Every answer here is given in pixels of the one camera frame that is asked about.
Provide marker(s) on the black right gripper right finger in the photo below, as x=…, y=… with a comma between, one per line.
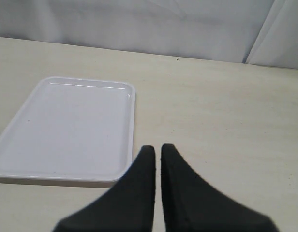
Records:
x=190, y=204

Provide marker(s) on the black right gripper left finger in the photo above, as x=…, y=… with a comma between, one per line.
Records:
x=126, y=207

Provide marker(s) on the white rectangular plastic tray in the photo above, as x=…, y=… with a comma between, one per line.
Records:
x=71, y=130

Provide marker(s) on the white backdrop curtain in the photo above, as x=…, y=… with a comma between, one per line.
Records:
x=261, y=32

